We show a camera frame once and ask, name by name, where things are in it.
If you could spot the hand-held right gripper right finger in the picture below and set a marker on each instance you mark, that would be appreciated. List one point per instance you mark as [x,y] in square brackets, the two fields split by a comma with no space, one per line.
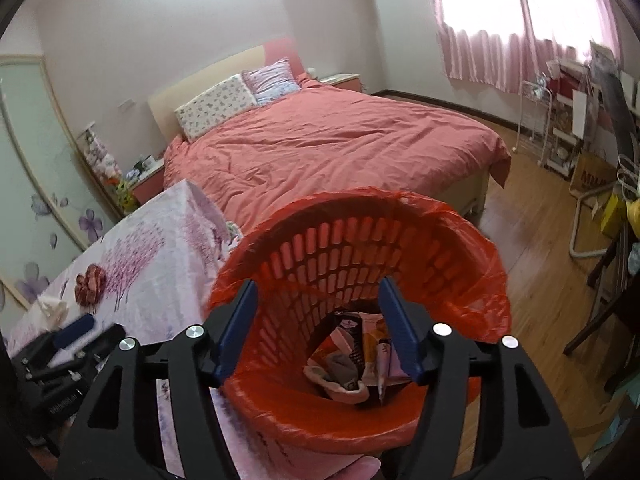
[400,330]

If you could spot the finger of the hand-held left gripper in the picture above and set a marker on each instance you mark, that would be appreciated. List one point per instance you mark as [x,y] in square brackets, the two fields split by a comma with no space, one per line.
[102,345]
[75,331]

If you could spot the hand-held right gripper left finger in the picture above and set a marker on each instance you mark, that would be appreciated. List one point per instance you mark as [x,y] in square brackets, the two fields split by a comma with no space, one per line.
[235,330]

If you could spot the light blue tube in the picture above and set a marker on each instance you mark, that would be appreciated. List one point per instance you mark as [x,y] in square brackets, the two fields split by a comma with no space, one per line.
[384,365]

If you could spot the black mesh sleeve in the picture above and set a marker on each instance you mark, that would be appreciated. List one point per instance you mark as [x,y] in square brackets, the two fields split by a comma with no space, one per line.
[350,350]

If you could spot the red plastic waste basket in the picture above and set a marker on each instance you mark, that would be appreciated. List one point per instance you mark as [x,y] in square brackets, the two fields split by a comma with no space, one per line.
[480,270]

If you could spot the red plastic lattice basket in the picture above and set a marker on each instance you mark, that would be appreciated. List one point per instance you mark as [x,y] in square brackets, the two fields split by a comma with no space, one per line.
[320,260]

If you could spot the orange white packet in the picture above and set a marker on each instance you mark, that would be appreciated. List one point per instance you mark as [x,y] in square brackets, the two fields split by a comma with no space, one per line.
[375,332]

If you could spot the crumpled white tissue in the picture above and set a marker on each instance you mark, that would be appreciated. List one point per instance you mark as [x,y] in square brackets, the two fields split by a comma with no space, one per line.
[52,309]

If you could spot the brown scrunchie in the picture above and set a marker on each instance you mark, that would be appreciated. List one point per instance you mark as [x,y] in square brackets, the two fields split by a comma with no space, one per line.
[90,285]

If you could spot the floral cloth covered table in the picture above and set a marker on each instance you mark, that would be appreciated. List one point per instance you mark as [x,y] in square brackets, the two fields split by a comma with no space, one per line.
[160,250]

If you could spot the wardrobe door with flower decal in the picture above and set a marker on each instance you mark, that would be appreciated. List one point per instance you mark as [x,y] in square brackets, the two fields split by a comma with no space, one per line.
[30,185]

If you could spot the pink white nightstand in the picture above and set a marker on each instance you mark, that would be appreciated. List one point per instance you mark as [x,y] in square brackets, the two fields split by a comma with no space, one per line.
[147,185]
[340,81]

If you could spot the hanging plush toys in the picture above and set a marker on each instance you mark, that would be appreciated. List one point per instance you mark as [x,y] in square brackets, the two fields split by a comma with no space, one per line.
[102,160]

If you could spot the black white mug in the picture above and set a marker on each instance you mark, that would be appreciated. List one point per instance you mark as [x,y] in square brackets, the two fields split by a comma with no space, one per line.
[148,162]

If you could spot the bed with coral duvet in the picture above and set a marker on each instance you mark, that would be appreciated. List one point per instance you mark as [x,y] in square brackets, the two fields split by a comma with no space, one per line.
[325,150]

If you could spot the dark chair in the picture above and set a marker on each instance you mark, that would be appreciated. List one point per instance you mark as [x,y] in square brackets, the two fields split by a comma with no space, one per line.
[610,310]

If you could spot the floral pillow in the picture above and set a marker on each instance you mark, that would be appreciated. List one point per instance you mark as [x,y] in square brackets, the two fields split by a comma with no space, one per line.
[215,107]

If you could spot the cardboard box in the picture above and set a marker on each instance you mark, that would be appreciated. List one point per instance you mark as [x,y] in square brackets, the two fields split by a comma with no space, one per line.
[592,175]

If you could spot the bed with pink duvet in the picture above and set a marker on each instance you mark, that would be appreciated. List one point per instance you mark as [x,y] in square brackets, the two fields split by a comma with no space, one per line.
[200,85]

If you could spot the white storage cart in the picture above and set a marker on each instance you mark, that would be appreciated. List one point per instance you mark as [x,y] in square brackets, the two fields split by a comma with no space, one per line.
[565,140]

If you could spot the striped pillow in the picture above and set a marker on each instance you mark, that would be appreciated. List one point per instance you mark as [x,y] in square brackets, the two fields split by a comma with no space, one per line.
[272,80]

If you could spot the pink curtain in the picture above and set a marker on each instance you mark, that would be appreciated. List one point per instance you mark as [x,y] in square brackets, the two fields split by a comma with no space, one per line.
[475,35]
[565,10]

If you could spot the white metal tube frame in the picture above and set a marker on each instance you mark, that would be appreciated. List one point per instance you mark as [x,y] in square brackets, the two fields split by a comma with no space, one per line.
[577,230]

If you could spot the white wall socket plate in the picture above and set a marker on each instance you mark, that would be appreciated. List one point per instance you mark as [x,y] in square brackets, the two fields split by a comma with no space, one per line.
[126,104]

